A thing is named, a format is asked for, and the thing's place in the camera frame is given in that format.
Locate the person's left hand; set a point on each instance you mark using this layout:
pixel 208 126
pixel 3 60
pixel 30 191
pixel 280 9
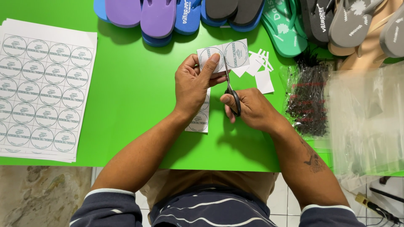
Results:
pixel 189 85

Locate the person's right hand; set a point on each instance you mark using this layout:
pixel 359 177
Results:
pixel 255 108

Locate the white round-label sticker strip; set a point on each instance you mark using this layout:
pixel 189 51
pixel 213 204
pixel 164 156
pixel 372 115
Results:
pixel 236 53

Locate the large white paper scrap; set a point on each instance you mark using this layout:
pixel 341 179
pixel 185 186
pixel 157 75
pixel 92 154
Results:
pixel 264 82

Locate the thin white paper offcuts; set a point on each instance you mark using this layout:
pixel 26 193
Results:
pixel 265 60

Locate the bag of black plastic fasteners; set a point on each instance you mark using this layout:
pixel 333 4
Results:
pixel 307 101

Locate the row of colourful flip-flops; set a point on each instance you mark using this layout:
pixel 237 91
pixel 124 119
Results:
pixel 284 28

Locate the person's tan shorts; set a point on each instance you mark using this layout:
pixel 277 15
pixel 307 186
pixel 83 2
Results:
pixel 208 181

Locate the stack of clear plastic bags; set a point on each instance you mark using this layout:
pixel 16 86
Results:
pixel 366 119

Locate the stack of round-label sticker sheets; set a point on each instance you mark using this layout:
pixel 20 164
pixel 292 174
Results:
pixel 44 91

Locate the black rod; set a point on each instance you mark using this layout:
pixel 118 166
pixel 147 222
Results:
pixel 386 194

